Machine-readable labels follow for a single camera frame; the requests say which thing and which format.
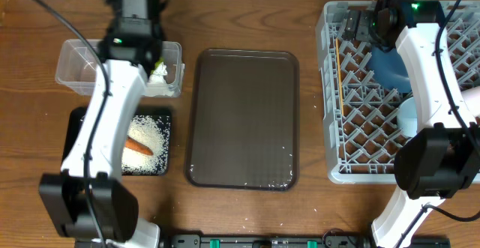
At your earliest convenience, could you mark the wooden chopstick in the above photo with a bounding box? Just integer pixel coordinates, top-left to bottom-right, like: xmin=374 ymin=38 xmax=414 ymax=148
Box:
xmin=335 ymin=38 xmax=344 ymax=117

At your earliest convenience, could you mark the blue plastic plate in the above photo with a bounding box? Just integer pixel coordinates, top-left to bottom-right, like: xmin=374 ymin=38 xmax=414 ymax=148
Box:
xmin=367 ymin=47 xmax=412 ymax=93

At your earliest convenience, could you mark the light blue bowl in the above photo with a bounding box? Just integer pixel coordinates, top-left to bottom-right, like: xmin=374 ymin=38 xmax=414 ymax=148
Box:
xmin=397 ymin=97 xmax=418 ymax=138

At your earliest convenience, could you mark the white cup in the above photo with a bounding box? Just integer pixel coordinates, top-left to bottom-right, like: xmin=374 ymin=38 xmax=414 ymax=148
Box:
xmin=462 ymin=86 xmax=480 ymax=118

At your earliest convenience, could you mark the white paper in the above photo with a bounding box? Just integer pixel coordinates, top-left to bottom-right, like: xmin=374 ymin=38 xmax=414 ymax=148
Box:
xmin=145 ymin=63 xmax=173 ymax=97

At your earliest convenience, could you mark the pile of white rice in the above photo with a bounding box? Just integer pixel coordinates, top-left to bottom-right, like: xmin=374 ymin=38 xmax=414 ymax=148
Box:
xmin=120 ymin=115 xmax=168 ymax=175

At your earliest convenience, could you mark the orange carrot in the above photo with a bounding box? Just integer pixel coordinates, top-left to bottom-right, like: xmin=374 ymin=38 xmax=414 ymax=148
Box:
xmin=125 ymin=136 xmax=153 ymax=156

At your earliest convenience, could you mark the foil snack wrapper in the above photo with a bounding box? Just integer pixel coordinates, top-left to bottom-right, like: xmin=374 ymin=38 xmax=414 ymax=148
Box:
xmin=151 ymin=57 xmax=164 ymax=75

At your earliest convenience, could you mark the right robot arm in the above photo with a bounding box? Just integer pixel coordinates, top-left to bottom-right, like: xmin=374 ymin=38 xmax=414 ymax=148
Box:
xmin=344 ymin=0 xmax=479 ymax=247

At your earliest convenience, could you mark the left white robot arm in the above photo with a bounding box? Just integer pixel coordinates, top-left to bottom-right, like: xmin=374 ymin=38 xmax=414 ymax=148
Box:
xmin=39 ymin=0 xmax=168 ymax=247

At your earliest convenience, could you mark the grey dishwasher rack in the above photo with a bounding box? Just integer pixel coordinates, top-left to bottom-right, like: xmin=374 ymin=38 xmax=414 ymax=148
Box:
xmin=316 ymin=1 xmax=458 ymax=184

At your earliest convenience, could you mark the black waste tray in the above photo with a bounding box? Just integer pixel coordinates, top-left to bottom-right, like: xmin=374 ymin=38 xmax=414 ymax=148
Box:
xmin=60 ymin=106 xmax=172 ymax=177

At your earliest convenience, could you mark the brown serving tray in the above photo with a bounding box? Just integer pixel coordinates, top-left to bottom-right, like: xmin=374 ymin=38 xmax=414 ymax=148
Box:
xmin=184 ymin=49 xmax=299 ymax=192

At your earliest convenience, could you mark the clear plastic bin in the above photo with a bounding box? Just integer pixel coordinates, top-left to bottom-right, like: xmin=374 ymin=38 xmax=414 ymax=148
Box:
xmin=55 ymin=39 xmax=185 ymax=97

